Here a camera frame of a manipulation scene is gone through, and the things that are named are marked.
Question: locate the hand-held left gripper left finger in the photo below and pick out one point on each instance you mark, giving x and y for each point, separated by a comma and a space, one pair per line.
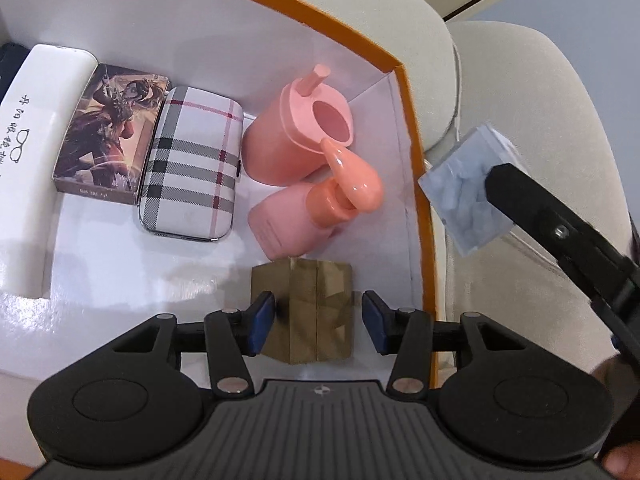
262, 322

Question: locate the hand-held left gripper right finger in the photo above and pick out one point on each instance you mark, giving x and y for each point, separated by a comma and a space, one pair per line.
375, 322

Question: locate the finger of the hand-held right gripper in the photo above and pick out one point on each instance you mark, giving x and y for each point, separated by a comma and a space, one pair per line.
550, 225

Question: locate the gold cardboard box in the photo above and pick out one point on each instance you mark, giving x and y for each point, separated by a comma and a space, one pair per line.
320, 300

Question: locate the blue plastic packet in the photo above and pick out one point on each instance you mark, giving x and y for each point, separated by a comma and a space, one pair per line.
460, 195

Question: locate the white box with orange rim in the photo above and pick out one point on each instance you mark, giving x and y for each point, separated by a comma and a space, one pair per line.
150, 270

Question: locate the white glasses case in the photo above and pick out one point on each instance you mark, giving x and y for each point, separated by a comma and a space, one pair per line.
35, 170

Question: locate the person's right hand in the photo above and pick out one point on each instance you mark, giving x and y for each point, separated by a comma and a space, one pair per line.
622, 460

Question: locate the pink pump bottle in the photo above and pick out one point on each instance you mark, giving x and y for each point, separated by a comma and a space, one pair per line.
290, 220

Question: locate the plaid glasses case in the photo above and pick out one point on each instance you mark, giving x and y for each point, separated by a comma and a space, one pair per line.
195, 160

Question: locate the pink cup with lid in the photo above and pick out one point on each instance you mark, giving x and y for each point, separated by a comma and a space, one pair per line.
280, 140

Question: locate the illustrated card box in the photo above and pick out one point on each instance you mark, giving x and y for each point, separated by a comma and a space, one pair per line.
110, 130

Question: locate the dark blue box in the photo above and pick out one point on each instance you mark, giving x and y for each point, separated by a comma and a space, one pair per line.
10, 67

